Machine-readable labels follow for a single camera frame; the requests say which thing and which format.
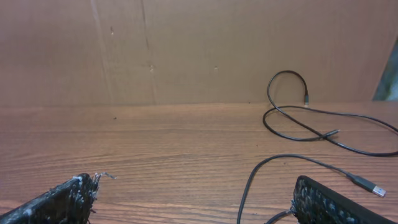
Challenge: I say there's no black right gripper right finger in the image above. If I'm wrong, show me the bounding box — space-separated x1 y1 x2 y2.
292 175 396 224

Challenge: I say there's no long black USB cable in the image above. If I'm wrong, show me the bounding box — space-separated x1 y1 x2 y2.
262 105 398 157

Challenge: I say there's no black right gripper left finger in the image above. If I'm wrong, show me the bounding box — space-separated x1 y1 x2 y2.
1 172 115 224

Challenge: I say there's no black cable with barrel plug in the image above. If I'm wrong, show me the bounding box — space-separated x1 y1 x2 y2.
266 70 398 157

